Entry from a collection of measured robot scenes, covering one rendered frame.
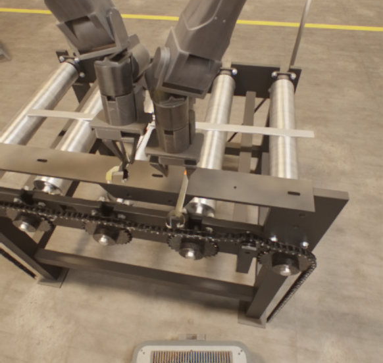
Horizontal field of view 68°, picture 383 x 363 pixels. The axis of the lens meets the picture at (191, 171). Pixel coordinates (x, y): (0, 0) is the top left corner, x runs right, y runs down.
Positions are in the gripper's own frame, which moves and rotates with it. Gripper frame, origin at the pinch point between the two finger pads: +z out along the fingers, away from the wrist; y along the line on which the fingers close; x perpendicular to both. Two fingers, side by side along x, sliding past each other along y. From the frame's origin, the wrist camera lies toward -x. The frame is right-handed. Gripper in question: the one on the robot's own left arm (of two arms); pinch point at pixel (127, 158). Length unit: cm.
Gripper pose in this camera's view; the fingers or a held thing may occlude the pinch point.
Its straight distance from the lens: 59.3
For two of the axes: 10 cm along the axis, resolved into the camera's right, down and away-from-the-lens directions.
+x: -1.7, 6.2, -7.7
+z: -0.1, 7.8, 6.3
